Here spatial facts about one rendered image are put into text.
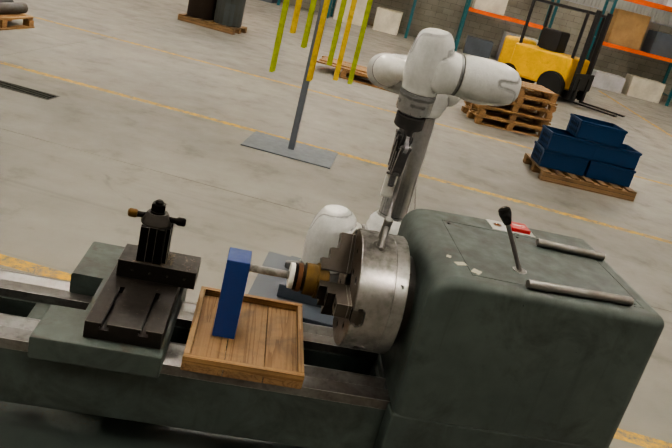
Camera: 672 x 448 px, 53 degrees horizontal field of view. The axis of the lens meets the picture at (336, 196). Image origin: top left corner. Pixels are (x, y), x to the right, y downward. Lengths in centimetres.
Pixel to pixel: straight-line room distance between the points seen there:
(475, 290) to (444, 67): 53
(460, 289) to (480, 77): 50
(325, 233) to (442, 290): 79
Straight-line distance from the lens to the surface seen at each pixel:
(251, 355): 178
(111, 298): 176
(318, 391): 176
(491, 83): 167
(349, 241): 178
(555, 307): 169
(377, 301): 165
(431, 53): 162
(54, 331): 171
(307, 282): 174
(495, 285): 163
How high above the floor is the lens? 187
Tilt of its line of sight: 19 degrees down
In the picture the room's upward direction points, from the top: 14 degrees clockwise
